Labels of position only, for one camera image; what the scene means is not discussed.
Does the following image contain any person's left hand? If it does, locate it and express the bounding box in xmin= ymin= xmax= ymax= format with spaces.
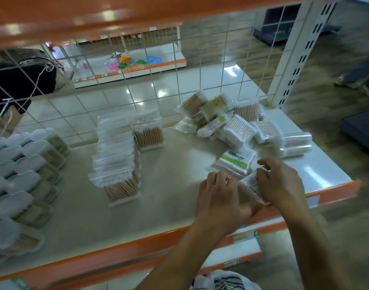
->
xmin=196 ymin=171 xmax=265 ymax=239

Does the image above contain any narrow green price label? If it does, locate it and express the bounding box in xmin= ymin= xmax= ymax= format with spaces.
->
xmin=232 ymin=229 xmax=260 ymax=244

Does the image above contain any pile of cotton swab packs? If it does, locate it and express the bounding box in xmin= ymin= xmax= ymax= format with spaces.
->
xmin=174 ymin=89 xmax=313 ymax=159

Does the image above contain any green-label swab packet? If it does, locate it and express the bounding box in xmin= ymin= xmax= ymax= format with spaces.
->
xmin=215 ymin=147 xmax=258 ymax=178

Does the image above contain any green plastic item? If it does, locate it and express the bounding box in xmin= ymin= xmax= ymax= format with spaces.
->
xmin=118 ymin=58 xmax=149 ymax=70

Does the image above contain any distant white orange shelf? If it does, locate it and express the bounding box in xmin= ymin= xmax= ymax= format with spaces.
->
xmin=45 ymin=25 xmax=187 ymax=88

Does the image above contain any white slotted end post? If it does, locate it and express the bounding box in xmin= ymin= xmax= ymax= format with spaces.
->
xmin=268 ymin=0 xmax=338 ymax=109

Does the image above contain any person's white garment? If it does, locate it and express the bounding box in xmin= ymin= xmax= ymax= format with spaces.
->
xmin=190 ymin=270 xmax=262 ymax=290

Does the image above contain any person's right hand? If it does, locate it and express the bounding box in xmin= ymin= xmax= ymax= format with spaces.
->
xmin=255 ymin=157 xmax=308 ymax=213

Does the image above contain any person's left forearm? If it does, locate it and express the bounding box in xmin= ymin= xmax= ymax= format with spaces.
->
xmin=136 ymin=222 xmax=233 ymax=290

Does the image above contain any person's right forearm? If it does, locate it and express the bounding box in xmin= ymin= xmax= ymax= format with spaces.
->
xmin=281 ymin=202 xmax=353 ymax=290

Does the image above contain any plain white price label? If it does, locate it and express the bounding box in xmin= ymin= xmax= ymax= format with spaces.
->
xmin=305 ymin=195 xmax=321 ymax=209

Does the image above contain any white shelf board orange rim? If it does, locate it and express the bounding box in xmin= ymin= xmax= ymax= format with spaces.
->
xmin=0 ymin=0 xmax=345 ymax=52
xmin=51 ymin=220 xmax=289 ymax=290
xmin=199 ymin=238 xmax=263 ymax=275

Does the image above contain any price label green arrow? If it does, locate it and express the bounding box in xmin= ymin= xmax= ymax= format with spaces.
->
xmin=0 ymin=276 xmax=29 ymax=290

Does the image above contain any white shelf orange rail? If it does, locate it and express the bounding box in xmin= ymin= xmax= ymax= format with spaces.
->
xmin=0 ymin=108 xmax=362 ymax=290

